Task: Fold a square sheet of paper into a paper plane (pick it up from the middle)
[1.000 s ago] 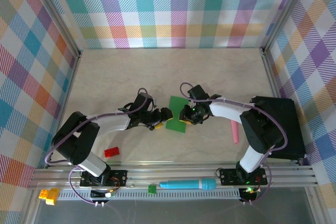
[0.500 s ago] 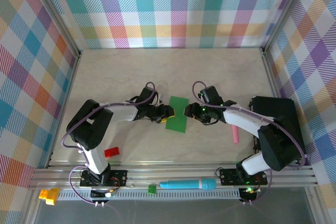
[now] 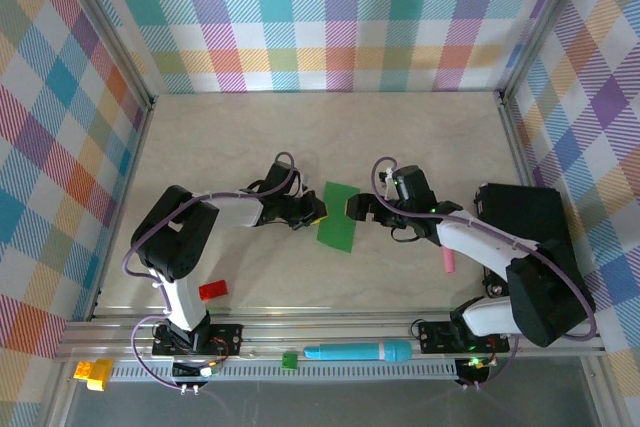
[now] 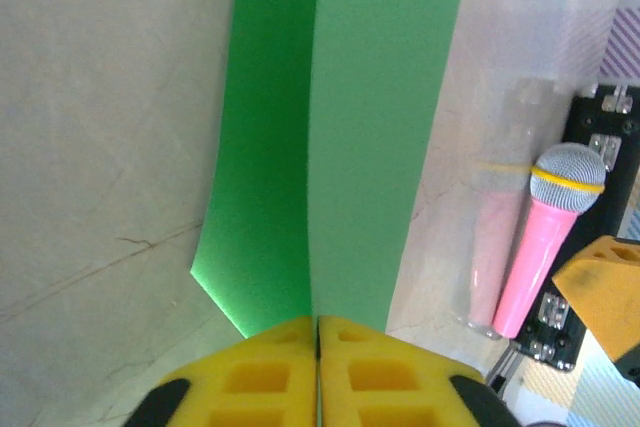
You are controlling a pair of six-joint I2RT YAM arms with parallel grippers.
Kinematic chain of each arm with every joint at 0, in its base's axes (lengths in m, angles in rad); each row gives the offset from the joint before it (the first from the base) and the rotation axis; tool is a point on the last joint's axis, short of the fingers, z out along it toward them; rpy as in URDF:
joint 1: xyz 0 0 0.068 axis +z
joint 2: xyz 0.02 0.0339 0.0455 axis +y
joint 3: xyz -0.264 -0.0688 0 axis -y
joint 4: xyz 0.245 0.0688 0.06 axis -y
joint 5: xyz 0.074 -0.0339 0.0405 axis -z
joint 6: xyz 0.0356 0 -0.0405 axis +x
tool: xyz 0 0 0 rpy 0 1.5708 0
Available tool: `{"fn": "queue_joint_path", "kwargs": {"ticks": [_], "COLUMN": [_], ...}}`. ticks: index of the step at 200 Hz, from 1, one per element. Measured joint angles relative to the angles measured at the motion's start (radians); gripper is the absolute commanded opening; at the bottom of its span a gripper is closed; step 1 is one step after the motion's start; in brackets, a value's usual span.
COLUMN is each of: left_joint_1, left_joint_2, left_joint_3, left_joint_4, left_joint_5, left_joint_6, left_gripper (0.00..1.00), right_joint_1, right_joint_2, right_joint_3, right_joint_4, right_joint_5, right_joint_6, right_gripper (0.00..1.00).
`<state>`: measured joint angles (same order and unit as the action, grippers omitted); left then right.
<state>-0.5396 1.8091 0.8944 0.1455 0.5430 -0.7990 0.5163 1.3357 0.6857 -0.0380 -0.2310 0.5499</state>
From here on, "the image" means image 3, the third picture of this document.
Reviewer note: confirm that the green cloth square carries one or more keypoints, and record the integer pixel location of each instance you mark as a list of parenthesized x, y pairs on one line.
[(337, 227)]

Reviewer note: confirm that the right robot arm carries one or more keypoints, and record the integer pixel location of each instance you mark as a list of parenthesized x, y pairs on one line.
[(550, 297)]

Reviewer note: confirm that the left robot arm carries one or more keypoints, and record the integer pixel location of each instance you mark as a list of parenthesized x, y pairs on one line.
[(175, 237)]

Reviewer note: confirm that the pink marker pen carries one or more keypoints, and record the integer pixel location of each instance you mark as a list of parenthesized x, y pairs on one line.
[(449, 261)]

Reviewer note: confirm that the red toy brick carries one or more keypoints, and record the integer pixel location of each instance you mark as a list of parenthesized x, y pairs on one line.
[(213, 290)]

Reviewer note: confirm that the black case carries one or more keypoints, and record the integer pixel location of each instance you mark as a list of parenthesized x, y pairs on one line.
[(520, 207)]

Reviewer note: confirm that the teal marker pen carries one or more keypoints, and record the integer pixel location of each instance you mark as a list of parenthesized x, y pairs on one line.
[(350, 351)]

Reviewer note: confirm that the small green block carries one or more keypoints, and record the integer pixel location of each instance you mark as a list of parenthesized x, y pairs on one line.
[(289, 360)]

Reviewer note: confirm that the small controller circuit board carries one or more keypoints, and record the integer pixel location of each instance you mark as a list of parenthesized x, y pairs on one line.
[(210, 371), (475, 367)]

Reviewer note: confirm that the yellow toy brick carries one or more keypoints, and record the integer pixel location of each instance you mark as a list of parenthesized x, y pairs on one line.
[(97, 374)]

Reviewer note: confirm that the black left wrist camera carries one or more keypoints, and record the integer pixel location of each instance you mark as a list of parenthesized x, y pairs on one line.
[(280, 177)]

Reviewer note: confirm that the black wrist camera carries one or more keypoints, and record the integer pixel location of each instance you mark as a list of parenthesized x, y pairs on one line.
[(412, 184), (280, 177)]

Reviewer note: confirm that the white right camera bracket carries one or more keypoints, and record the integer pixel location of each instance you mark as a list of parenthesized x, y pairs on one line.
[(388, 182)]

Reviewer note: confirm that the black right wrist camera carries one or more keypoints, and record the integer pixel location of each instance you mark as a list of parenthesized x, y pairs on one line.
[(412, 184)]

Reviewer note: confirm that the aluminium mounting rail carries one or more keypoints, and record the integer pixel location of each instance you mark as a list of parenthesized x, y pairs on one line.
[(325, 329)]

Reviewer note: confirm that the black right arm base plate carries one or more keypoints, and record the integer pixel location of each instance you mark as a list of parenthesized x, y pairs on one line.
[(435, 337)]

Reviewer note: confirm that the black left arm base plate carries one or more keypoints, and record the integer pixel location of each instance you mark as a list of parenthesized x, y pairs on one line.
[(227, 339)]

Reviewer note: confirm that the aluminium frame post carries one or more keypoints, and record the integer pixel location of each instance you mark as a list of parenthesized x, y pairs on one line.
[(543, 22), (111, 22)]

